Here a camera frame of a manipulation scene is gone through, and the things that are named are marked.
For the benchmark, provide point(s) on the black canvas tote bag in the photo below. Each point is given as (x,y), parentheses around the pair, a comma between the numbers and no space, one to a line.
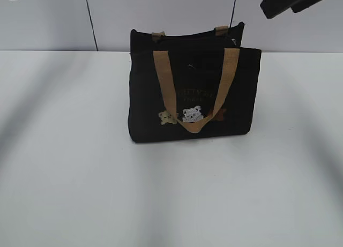
(191,86)

